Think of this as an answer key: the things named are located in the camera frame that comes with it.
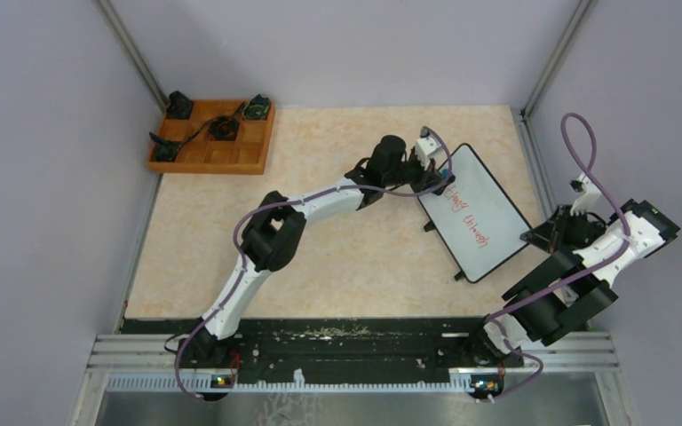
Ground dark object tray top-right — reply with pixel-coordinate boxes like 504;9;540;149
242;94;272;121

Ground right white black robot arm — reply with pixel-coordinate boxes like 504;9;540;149
464;200;681;366

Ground dark object tray top-left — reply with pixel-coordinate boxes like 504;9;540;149
166;91;194;120

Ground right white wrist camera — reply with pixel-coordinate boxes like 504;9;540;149
569;173;602;216

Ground dark object tray bottom-left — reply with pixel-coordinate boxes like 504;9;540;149
148;132;182;162

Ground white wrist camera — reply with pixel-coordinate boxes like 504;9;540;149
569;173;602;216
414;126;443;168

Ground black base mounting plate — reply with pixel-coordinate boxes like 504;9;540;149
118;317;525;370

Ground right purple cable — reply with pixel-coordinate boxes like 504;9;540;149
481;113;631;403

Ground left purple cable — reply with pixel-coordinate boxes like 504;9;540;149
174;126;454;402

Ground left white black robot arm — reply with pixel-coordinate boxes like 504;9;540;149
179;127;452;367

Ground dark object tray centre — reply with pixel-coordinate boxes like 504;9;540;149
207;115;240;141

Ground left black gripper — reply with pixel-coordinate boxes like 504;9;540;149
384;149;444;197

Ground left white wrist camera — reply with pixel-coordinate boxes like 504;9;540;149
414;126;443;168

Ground aluminium frame rail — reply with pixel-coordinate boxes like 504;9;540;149
87;332;620;394

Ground orange wooden compartment tray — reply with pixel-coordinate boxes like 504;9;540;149
147;99;276;175

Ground purple cable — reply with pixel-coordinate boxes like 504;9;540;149
174;126;454;402
481;113;631;403

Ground small black-framed whiteboard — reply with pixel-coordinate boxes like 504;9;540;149
419;144;531;284

